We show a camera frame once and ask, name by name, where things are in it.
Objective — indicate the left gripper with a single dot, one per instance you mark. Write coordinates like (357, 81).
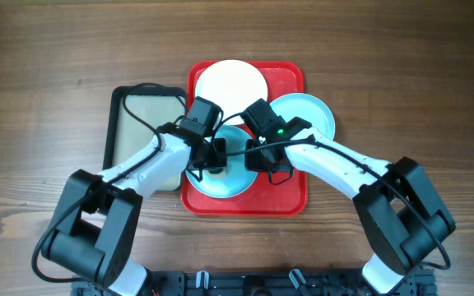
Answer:
(213, 156)

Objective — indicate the white round plate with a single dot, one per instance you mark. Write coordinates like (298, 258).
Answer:
(232, 84)

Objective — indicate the green and yellow sponge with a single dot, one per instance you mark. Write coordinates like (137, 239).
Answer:
(216, 171)

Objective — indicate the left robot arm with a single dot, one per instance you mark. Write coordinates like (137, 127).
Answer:
(93, 226)

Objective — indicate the light blue plate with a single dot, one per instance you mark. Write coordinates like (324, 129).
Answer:
(307, 107)
(234, 178)

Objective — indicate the red plastic tray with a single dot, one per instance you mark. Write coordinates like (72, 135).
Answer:
(262, 198)

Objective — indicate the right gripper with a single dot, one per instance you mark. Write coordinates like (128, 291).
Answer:
(259, 157)

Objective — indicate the black tray with soapy water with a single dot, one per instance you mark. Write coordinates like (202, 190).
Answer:
(131, 110)

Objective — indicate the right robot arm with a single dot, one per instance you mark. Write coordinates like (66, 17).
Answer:
(402, 214)

